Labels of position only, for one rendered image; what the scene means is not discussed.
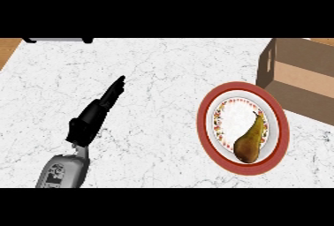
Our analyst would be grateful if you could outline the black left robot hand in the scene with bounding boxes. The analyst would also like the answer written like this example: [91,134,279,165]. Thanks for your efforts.
[65,75,127,147]

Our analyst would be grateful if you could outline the olive brown squash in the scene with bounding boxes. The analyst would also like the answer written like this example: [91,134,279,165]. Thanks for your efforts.
[232,110,266,164]

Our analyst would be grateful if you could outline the red rimmed white plate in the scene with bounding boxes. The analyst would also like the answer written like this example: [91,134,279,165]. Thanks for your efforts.
[195,81,291,177]

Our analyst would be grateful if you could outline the brown cardboard box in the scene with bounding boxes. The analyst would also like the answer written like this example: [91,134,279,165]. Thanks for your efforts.
[254,38,334,127]

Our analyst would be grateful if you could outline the grey appliance with black feet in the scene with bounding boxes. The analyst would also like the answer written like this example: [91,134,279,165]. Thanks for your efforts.
[22,38,94,44]

